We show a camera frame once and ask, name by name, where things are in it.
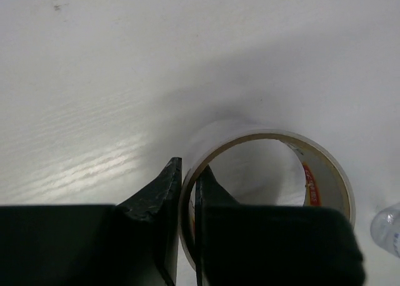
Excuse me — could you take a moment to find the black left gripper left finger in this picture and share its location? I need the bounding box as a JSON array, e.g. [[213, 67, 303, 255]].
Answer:
[[1, 157, 182, 285]]

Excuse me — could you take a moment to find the blue-capped spray bottle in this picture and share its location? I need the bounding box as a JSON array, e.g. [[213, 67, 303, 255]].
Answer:
[[370, 203, 399, 258]]

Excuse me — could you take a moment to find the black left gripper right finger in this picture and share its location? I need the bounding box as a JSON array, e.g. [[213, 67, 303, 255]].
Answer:
[[194, 167, 366, 285]]

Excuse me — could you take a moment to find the large clear tape roll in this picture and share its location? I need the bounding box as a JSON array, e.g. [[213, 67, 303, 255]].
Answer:
[[179, 119, 356, 265]]

